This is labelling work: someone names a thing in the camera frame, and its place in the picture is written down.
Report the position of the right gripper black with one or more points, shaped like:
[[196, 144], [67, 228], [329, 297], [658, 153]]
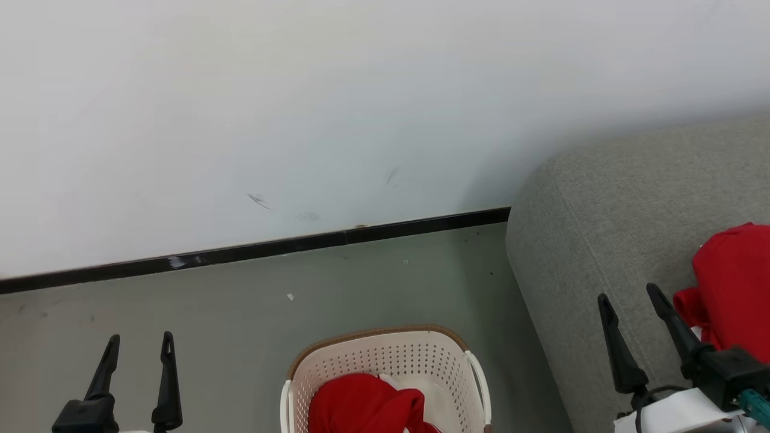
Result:
[[731, 376]]

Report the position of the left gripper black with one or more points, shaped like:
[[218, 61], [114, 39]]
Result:
[[84, 418]]

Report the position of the plain red garment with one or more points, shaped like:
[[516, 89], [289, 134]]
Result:
[[734, 282]]

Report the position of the red garment white striped cuff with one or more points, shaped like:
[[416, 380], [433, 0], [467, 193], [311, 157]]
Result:
[[361, 403]]

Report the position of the cream perforated plastic laundry basket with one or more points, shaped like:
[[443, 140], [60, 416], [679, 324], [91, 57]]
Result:
[[391, 355]]

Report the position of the grey fabric sofa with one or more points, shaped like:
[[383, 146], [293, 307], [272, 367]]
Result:
[[601, 210]]

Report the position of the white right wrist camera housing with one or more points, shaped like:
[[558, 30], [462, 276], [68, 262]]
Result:
[[680, 412]]

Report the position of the black wall baseboard strip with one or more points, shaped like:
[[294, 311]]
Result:
[[240, 251]]

